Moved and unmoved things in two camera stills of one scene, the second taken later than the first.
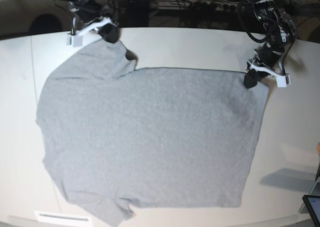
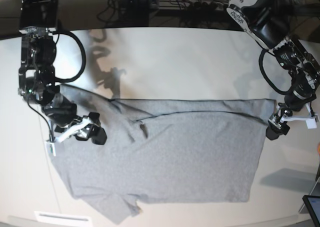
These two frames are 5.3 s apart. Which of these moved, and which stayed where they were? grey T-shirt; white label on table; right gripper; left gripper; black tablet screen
Moved: right gripper; grey T-shirt; left gripper
Stayed: black tablet screen; white label on table
